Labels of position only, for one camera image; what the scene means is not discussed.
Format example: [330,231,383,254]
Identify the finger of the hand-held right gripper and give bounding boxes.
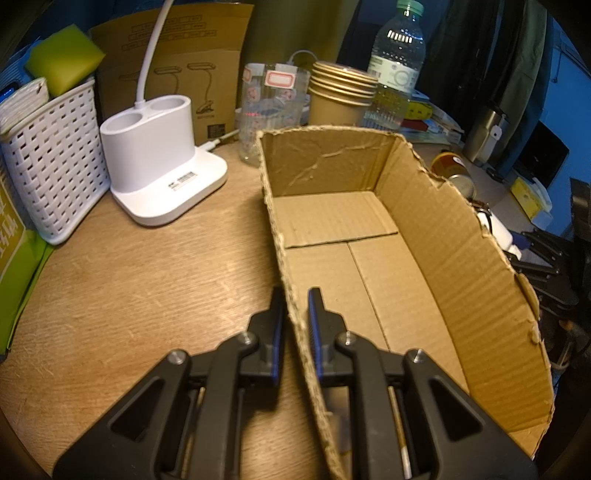
[522,231,575,278]
[531,274,585,319]

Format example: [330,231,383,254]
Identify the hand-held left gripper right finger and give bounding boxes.
[307,287,540,480]

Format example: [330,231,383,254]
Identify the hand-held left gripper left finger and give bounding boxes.
[52,286,287,480]

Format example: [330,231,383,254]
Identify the white plastic bottle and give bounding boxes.
[478,210,525,259]

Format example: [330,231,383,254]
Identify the cardboard box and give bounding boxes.
[255,124,555,480]

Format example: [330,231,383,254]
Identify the red metal can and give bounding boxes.
[430,151,476,199]

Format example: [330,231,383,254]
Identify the yellow box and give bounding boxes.
[510,178,552,217]

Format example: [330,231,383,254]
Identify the black flat screen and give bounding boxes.
[517,120,570,185]

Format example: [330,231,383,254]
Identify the stainless steel thermos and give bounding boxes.
[464,104,511,167]

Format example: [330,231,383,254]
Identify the stack of papers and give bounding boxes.
[402,117,465,146]

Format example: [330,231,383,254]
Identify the yellow wet wipes packet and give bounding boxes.
[406,99,435,121]

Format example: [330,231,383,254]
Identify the dark green hanging cloth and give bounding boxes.
[429,0,548,139]

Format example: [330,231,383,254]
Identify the white desk lamp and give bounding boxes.
[100,0,229,227]

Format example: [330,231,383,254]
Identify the clear plastic water bottle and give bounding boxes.
[362,0,426,132]

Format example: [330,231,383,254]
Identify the stack of brown paper cups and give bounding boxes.
[307,60,379,127]

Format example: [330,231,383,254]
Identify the green printed packet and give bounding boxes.
[0,171,56,356]

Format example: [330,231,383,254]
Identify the white woven plastic basket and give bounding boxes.
[0,76,112,245]

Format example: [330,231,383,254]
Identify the brown cardboard lamp package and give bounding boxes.
[88,2,256,146]

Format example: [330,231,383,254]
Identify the white folded papers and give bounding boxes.
[0,78,49,134]

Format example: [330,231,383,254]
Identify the green and yellow sponge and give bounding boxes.
[24,28,106,97]

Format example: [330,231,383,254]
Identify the blue packet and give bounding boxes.
[0,46,28,107]

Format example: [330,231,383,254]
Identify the white lamp power cable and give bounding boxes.
[206,129,241,151]

